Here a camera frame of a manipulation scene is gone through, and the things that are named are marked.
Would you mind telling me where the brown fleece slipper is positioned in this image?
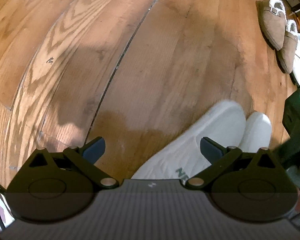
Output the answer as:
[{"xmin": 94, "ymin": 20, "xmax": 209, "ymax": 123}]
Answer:
[
  {"xmin": 259, "ymin": 0, "xmax": 287, "ymax": 51},
  {"xmin": 276, "ymin": 20, "xmax": 298, "ymax": 74}
]

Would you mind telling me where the cream slide sandal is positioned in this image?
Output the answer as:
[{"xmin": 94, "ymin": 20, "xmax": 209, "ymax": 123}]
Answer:
[
  {"xmin": 239, "ymin": 112, "xmax": 272, "ymax": 153},
  {"xmin": 132, "ymin": 100, "xmax": 246, "ymax": 183}
]

